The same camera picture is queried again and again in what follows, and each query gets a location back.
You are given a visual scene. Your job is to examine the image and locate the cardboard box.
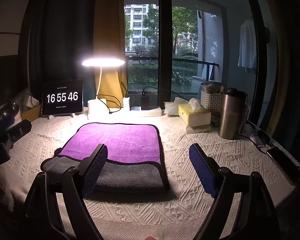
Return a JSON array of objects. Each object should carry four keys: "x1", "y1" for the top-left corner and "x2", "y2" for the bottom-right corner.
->
[{"x1": 21, "y1": 104, "x2": 43, "y2": 122}]

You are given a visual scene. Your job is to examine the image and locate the white desk lamp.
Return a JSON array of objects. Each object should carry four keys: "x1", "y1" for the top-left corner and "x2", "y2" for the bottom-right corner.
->
[{"x1": 82, "y1": 58, "x2": 126, "y2": 120}]

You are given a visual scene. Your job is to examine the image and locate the yellow curtain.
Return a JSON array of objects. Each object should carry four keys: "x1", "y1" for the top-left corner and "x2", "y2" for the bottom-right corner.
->
[{"x1": 93, "y1": 0, "x2": 128, "y2": 108}]

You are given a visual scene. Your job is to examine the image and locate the black smartphone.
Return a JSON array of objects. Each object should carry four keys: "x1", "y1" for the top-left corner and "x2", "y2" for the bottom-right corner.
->
[{"x1": 266, "y1": 147, "x2": 300, "y2": 181}]

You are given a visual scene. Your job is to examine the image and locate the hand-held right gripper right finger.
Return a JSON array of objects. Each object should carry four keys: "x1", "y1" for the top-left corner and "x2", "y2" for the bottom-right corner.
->
[{"x1": 189, "y1": 143, "x2": 282, "y2": 240}]

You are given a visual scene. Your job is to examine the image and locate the yellow tissue box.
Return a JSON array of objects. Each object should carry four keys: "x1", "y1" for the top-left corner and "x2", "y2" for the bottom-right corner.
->
[{"x1": 178, "y1": 98, "x2": 212, "y2": 127}]

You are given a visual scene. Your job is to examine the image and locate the stainless steel thermos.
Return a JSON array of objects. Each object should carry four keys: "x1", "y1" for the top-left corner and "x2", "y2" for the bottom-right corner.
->
[{"x1": 219, "y1": 88, "x2": 248, "y2": 140}]

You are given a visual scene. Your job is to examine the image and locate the white power strip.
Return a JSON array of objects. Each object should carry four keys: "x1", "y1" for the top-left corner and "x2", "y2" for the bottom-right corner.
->
[{"x1": 130, "y1": 106, "x2": 162, "y2": 117}]

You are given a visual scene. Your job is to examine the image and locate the black tablet with clock display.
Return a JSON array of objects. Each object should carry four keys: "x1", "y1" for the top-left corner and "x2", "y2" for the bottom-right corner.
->
[{"x1": 42, "y1": 80, "x2": 85, "y2": 116}]

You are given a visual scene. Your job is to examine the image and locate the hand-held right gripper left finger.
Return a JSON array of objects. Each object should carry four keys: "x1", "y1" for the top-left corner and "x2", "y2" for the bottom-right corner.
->
[{"x1": 24, "y1": 143, "x2": 108, "y2": 240}]

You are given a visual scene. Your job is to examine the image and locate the crumpled clear tissue pack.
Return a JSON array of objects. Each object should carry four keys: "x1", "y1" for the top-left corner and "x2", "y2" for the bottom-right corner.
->
[{"x1": 164, "y1": 97, "x2": 182, "y2": 116}]

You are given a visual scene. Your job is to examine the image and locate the dark curtain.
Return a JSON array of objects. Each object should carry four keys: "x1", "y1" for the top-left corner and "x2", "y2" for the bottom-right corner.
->
[{"x1": 27, "y1": 0, "x2": 98, "y2": 99}]

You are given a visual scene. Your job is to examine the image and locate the black power bank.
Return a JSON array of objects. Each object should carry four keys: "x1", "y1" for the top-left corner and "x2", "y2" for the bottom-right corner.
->
[{"x1": 141, "y1": 91, "x2": 150, "y2": 110}]

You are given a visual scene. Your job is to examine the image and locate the purple and grey towel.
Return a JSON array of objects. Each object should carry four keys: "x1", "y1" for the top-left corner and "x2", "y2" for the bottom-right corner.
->
[{"x1": 40, "y1": 122, "x2": 171, "y2": 193}]

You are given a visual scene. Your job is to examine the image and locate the black balcony railing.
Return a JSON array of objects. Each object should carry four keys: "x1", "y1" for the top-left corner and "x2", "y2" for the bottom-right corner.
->
[{"x1": 125, "y1": 56, "x2": 220, "y2": 81}]

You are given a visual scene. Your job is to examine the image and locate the white textured tablecloth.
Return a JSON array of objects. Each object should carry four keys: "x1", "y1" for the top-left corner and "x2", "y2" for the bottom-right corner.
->
[{"x1": 0, "y1": 106, "x2": 300, "y2": 240}]

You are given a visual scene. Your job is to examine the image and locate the white plastic basket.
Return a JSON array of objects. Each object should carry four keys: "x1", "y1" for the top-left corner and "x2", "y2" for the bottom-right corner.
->
[{"x1": 200, "y1": 81, "x2": 225, "y2": 111}]

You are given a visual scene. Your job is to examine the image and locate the small black device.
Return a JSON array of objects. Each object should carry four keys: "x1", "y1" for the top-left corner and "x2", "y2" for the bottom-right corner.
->
[{"x1": 249, "y1": 129, "x2": 271, "y2": 148}]

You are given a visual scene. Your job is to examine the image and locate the white charger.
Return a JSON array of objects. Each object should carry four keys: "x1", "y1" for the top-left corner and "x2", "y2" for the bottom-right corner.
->
[{"x1": 123, "y1": 94, "x2": 131, "y2": 112}]

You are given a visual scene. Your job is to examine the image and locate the black window frame post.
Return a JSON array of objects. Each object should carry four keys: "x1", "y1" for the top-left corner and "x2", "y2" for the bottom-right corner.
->
[{"x1": 158, "y1": 0, "x2": 173, "y2": 108}]

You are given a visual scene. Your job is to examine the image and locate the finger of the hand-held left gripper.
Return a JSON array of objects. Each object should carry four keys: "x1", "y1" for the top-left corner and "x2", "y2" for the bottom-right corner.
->
[{"x1": 4, "y1": 119, "x2": 32, "y2": 146}]

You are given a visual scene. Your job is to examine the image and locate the white tablet stand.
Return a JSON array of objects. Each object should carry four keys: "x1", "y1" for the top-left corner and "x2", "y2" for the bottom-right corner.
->
[{"x1": 48, "y1": 112, "x2": 76, "y2": 119}]

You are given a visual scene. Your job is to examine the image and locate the black charger cable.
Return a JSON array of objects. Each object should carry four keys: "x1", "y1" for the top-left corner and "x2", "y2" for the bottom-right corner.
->
[{"x1": 96, "y1": 81, "x2": 129, "y2": 115}]

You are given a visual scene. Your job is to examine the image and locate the white hanging shirt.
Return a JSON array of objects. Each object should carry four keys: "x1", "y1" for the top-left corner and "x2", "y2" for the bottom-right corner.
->
[{"x1": 237, "y1": 19, "x2": 258, "y2": 70}]

